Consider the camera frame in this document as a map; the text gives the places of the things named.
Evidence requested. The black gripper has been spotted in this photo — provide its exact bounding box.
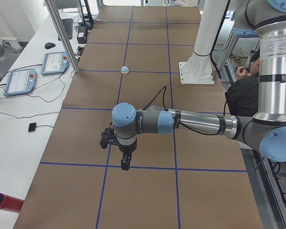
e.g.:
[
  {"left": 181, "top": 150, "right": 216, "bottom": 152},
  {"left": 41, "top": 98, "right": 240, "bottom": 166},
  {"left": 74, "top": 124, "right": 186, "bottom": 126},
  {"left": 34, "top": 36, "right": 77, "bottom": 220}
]
[{"left": 118, "top": 142, "right": 137, "bottom": 170}]

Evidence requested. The blue and cream call bell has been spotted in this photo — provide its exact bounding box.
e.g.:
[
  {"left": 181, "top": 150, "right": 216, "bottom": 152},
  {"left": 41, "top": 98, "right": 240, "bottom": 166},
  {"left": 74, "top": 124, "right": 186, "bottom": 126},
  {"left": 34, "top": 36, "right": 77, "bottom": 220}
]
[{"left": 121, "top": 66, "right": 129, "bottom": 74}]

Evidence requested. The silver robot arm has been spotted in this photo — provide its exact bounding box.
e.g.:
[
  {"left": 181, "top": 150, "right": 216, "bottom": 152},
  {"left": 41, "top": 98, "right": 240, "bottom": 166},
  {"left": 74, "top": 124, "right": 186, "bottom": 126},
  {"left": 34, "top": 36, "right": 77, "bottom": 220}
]
[{"left": 100, "top": 0, "right": 286, "bottom": 170}]

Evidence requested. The small black square puck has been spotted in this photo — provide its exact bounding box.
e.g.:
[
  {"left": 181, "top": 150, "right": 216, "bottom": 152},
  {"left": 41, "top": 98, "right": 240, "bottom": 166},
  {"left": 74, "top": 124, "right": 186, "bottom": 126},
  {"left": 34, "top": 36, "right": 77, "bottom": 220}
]
[{"left": 28, "top": 122, "right": 37, "bottom": 133}]

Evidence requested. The far blue teach pendant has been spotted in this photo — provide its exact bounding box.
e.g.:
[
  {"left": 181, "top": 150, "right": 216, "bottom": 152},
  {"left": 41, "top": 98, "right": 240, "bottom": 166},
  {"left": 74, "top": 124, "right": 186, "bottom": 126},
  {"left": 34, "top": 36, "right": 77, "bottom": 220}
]
[{"left": 41, "top": 52, "right": 70, "bottom": 75}]

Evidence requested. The blue teach pendant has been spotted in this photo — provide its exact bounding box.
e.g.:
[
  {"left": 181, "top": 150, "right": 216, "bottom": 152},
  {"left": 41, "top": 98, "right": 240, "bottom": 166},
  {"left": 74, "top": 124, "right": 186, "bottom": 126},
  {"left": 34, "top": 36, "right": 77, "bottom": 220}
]
[
  {"left": 3, "top": 68, "right": 37, "bottom": 96},
  {"left": 41, "top": 52, "right": 70, "bottom": 75}
]

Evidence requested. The red cylinder tube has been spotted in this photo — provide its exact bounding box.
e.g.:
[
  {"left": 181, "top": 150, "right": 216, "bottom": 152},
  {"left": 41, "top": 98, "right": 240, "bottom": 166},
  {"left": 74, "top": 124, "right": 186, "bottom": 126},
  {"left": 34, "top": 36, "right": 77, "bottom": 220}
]
[{"left": 0, "top": 193, "right": 24, "bottom": 213}]

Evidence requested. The near blue teach pendant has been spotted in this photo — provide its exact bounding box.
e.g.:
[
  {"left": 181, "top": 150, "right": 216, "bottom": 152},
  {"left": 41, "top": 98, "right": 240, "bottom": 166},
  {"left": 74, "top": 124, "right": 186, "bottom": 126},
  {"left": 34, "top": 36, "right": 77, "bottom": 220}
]
[{"left": 3, "top": 68, "right": 37, "bottom": 96}]

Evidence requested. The seated person in black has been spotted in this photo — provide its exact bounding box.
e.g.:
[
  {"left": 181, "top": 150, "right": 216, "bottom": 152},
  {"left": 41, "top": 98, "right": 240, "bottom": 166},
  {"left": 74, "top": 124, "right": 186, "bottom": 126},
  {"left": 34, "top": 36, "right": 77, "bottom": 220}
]
[{"left": 225, "top": 50, "right": 260, "bottom": 117}]

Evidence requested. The black power adapter box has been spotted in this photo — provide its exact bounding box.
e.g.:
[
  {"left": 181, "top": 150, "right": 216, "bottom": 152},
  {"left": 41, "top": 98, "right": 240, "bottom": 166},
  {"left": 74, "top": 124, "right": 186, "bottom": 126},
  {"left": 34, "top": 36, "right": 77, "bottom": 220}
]
[{"left": 77, "top": 26, "right": 88, "bottom": 44}]

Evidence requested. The black computer mouse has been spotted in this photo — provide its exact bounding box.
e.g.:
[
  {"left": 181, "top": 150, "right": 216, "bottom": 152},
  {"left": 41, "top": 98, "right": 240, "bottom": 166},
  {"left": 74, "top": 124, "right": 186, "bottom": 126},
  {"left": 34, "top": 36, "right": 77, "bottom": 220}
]
[{"left": 44, "top": 42, "right": 56, "bottom": 50}]

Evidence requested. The black keyboard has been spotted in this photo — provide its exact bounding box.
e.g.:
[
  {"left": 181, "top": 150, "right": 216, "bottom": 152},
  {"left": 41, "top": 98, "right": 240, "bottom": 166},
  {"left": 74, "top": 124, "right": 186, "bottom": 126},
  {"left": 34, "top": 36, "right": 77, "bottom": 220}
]
[{"left": 61, "top": 19, "right": 73, "bottom": 40}]

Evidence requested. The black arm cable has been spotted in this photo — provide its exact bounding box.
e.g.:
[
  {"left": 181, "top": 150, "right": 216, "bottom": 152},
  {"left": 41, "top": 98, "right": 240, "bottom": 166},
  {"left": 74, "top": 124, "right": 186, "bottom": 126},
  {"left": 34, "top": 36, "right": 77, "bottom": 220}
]
[{"left": 143, "top": 85, "right": 217, "bottom": 136}]

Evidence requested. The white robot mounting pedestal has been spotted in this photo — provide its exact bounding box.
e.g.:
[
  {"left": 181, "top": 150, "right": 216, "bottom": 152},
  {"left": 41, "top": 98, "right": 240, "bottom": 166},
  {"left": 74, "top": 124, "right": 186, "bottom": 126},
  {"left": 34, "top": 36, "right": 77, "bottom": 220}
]
[{"left": 179, "top": 0, "right": 230, "bottom": 85}]

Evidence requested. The aluminium frame post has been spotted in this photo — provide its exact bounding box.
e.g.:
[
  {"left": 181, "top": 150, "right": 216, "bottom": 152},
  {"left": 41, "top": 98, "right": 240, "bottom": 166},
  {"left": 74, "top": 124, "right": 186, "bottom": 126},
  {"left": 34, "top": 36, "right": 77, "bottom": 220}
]
[{"left": 44, "top": 0, "right": 80, "bottom": 73}]

